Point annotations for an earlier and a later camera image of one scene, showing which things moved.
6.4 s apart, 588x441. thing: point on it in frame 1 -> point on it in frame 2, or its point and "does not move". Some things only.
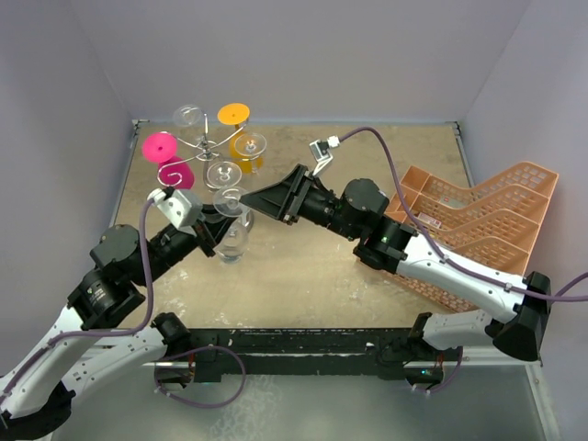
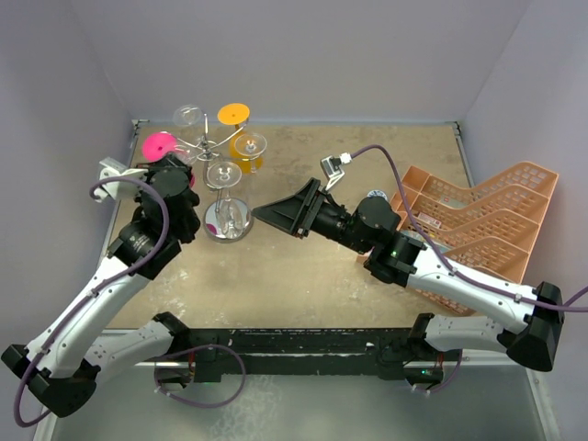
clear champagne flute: (250, 146) does not move
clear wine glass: (232, 243) -> (184, 153)
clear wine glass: (187, 123) does not move
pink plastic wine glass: (174, 171) does not move
